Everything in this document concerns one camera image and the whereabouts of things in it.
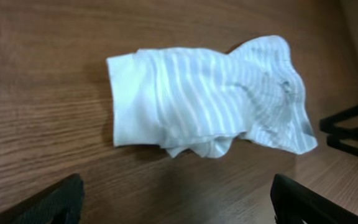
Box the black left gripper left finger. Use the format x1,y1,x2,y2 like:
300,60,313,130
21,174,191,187
0,174,85,224

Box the light blue striped shorts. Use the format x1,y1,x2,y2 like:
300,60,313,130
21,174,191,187
106,35,318,158

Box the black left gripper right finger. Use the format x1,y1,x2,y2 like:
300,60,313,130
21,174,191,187
270,174,358,224

